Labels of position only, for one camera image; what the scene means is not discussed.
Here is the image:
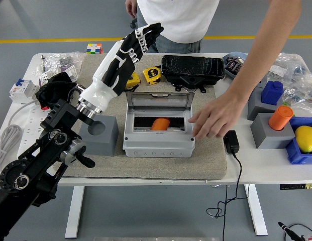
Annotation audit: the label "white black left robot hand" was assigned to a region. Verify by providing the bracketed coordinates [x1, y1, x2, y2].
[80, 22, 164, 111]

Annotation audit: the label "person's left hand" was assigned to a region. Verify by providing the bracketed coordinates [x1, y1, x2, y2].
[187, 91, 247, 140]

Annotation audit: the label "person's right hand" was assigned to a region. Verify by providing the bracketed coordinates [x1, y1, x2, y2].
[125, 0, 139, 19]

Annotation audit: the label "smoky transparent box lid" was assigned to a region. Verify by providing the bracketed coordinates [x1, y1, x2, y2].
[125, 90, 196, 111]

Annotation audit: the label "orange cylinder battery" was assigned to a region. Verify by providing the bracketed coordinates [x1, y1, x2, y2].
[150, 117, 171, 131]
[268, 105, 294, 132]

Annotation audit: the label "grey electrical enclosure box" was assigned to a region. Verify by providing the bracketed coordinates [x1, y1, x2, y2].
[122, 109, 196, 158]

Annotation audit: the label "grey block holder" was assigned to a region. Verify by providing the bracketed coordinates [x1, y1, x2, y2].
[250, 112, 296, 150]
[256, 75, 268, 88]
[247, 87, 284, 121]

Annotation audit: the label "colourful puzzle cube white cross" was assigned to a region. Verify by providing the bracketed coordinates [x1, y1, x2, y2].
[86, 43, 105, 55]

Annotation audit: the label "black cloth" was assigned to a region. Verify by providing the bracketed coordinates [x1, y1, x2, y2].
[35, 72, 80, 111]

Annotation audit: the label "light blue bowl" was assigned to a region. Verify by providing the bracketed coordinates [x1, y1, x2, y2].
[222, 51, 248, 81]

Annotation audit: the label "person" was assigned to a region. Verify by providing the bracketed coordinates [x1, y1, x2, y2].
[125, 0, 302, 140]

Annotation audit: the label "grey block with round hole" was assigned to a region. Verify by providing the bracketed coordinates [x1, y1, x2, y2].
[79, 114, 119, 157]

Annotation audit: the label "dark snack packets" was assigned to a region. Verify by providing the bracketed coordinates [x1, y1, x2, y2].
[225, 56, 244, 75]

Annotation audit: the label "clear plastic bags of parts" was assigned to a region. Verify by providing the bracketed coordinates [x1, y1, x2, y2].
[32, 51, 86, 86]

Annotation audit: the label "black plastic case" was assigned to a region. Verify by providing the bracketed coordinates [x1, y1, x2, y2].
[161, 55, 226, 93]

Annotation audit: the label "blue bottle-shaped block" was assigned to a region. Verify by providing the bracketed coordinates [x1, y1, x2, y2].
[261, 80, 284, 105]

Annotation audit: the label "white power strip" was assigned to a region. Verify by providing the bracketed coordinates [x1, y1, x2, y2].
[17, 104, 50, 161]

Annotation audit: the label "white blue circuit breaker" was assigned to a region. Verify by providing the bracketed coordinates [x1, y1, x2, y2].
[9, 78, 40, 104]

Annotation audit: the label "blue storage bin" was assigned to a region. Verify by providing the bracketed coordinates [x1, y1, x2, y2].
[285, 116, 312, 165]

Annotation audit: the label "grey-brown mat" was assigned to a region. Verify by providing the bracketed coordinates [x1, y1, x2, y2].
[53, 54, 227, 180]

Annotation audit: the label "clear plastic bags of components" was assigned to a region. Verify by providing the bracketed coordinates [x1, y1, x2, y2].
[265, 52, 312, 117]

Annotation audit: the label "yellow lemon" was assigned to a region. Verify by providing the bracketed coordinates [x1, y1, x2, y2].
[295, 126, 312, 154]

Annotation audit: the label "white table leg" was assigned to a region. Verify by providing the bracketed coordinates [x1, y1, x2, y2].
[243, 184, 269, 236]
[64, 186, 85, 239]

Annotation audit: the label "black table control panel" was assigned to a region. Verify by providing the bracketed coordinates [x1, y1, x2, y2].
[279, 183, 312, 190]

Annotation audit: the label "black power adapter with cord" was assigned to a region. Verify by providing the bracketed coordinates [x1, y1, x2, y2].
[205, 130, 250, 241]

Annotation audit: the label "white switch panel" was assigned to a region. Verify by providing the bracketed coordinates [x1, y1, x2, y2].
[60, 65, 79, 82]

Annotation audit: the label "yellow tape measure black strap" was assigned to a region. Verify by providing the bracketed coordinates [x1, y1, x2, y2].
[124, 72, 141, 90]

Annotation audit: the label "black probe with cable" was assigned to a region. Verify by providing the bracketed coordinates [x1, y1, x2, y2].
[277, 221, 312, 241]

